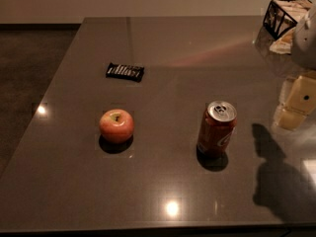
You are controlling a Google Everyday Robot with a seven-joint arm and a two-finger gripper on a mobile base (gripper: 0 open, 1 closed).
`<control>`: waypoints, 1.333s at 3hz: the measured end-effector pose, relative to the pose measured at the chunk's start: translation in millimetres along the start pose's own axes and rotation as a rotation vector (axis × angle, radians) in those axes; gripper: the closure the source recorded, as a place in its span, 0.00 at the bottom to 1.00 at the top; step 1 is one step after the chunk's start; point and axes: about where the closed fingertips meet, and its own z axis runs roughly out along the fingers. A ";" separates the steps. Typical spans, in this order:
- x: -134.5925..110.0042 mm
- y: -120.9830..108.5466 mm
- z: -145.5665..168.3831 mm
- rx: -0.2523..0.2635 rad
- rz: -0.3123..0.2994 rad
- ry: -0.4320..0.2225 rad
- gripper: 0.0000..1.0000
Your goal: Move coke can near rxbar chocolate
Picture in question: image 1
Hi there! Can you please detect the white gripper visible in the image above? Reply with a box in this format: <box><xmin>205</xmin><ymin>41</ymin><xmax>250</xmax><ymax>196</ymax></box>
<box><xmin>274</xmin><ymin>6</ymin><xmax>316</xmax><ymax>130</ymax></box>

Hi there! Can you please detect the red coke can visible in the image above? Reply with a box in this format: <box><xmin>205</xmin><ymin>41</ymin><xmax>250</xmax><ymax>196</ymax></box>
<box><xmin>197</xmin><ymin>101</ymin><xmax>237</xmax><ymax>158</ymax></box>

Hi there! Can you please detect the black rxbar chocolate bar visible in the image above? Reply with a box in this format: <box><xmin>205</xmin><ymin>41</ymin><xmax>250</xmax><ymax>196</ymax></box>
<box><xmin>106</xmin><ymin>63</ymin><xmax>144</xmax><ymax>83</ymax></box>

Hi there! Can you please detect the red apple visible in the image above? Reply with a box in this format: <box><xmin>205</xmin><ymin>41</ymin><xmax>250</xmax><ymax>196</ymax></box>
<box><xmin>99</xmin><ymin>109</ymin><xmax>134</xmax><ymax>144</ymax></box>

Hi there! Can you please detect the black wire basket with packets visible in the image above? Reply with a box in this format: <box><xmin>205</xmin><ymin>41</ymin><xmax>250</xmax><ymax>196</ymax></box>
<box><xmin>263</xmin><ymin>0</ymin><xmax>313</xmax><ymax>54</ymax></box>

